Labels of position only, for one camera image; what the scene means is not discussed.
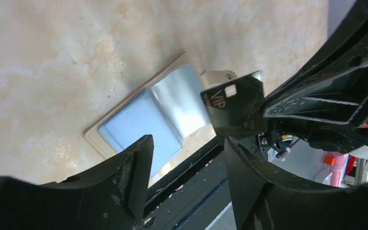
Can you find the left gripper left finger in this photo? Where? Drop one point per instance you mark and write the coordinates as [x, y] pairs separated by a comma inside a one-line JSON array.
[[107, 196]]

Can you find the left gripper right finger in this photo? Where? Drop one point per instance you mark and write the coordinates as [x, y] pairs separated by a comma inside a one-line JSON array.
[[266, 197]]

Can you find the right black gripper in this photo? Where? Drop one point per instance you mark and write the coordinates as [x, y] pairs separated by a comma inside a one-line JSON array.
[[329, 111]]

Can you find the beige card holder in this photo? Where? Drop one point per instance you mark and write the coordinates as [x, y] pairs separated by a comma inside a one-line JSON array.
[[168, 107]]

